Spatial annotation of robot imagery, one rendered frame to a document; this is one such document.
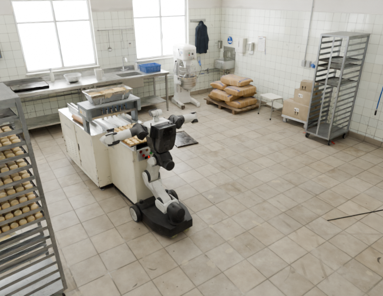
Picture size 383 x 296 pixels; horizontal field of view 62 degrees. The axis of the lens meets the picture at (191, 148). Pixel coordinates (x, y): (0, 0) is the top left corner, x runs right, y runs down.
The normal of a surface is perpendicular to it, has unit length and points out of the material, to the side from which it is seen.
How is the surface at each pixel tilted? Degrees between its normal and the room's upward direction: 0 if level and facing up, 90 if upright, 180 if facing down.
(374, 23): 90
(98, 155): 90
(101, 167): 90
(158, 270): 0
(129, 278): 0
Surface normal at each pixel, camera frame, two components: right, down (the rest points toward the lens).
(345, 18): -0.83, 0.25
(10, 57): 0.56, 0.36
